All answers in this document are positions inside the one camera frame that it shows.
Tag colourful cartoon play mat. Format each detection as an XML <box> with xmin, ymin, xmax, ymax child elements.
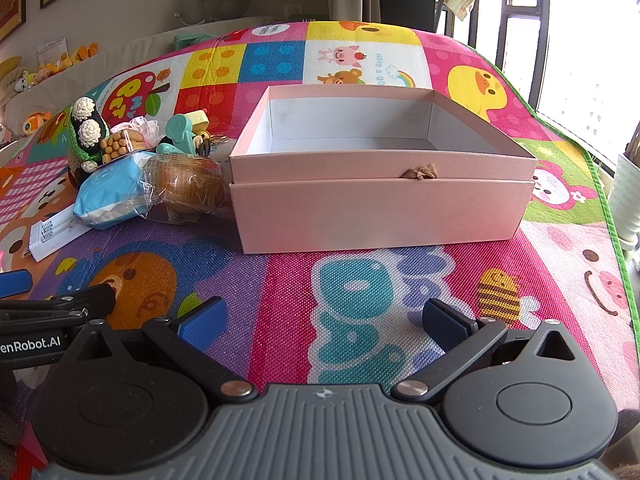
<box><xmin>0</xmin><ymin>20</ymin><xmax>633</xmax><ymax>480</ymax></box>

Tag bread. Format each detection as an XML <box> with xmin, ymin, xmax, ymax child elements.
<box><xmin>137</xmin><ymin>152</ymin><xmax>234</xmax><ymax>224</ymax></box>

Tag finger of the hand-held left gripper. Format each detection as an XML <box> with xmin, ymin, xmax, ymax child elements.
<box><xmin>0</xmin><ymin>284</ymin><xmax>117</xmax><ymax>325</ymax></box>
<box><xmin>0</xmin><ymin>269</ymin><xmax>34</xmax><ymax>299</ymax></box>

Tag biscuit stick pack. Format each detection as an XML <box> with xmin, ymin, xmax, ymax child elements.
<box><xmin>99</xmin><ymin>129</ymin><xmax>149</xmax><ymax>165</ymax></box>

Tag white paper card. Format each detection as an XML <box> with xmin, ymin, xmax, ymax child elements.
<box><xmin>36</xmin><ymin>36</ymin><xmax>68</xmax><ymax>66</ymax></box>

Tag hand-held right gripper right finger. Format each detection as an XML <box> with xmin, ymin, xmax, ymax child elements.
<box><xmin>392</xmin><ymin>297</ymin><xmax>593</xmax><ymax>403</ymax></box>

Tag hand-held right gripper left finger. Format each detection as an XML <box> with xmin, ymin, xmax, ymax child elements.
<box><xmin>62</xmin><ymin>296</ymin><xmax>256</xmax><ymax>401</ymax></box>

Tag black window frame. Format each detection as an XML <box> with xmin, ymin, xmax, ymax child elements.
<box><xmin>434</xmin><ymin>0</ymin><xmax>557</xmax><ymax>111</ymax></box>

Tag yellow banana plush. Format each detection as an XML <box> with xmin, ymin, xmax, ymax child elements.
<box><xmin>0</xmin><ymin>55</ymin><xmax>38</xmax><ymax>94</ymax></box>

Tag mint green toy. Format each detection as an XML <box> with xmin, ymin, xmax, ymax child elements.
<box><xmin>156</xmin><ymin>112</ymin><xmax>202</xmax><ymax>157</ymax></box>

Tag pink cardboard box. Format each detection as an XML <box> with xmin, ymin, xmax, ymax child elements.
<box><xmin>228</xmin><ymin>85</ymin><xmax>539</xmax><ymax>255</ymax></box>

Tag white slatted basket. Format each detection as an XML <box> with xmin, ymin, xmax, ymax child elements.
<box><xmin>612</xmin><ymin>152</ymin><xmax>640</xmax><ymax>250</ymax></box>

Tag green crochet doll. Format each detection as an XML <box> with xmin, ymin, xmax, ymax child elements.
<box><xmin>66</xmin><ymin>97</ymin><xmax>112</xmax><ymax>191</ymax></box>

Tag green cloth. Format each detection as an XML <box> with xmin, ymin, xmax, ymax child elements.
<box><xmin>172</xmin><ymin>30</ymin><xmax>222</xmax><ymax>47</ymax></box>

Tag black yellow keychain figure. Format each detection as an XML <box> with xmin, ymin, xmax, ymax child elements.
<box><xmin>192</xmin><ymin>132</ymin><xmax>231</xmax><ymax>159</ymax></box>

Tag red framed picture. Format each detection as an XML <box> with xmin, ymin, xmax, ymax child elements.
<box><xmin>0</xmin><ymin>0</ymin><xmax>28</xmax><ymax>44</ymax></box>

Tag blue tissue packet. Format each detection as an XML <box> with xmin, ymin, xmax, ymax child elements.
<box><xmin>74</xmin><ymin>152</ymin><xmax>157</xmax><ymax>231</ymax></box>

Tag orange fish plush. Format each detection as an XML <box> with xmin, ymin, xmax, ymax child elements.
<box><xmin>22</xmin><ymin>110</ymin><xmax>54</xmax><ymax>136</ymax></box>

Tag row of yellow plush toys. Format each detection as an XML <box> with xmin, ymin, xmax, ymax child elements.
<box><xmin>37</xmin><ymin>42</ymin><xmax>101</xmax><ymax>76</ymax></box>

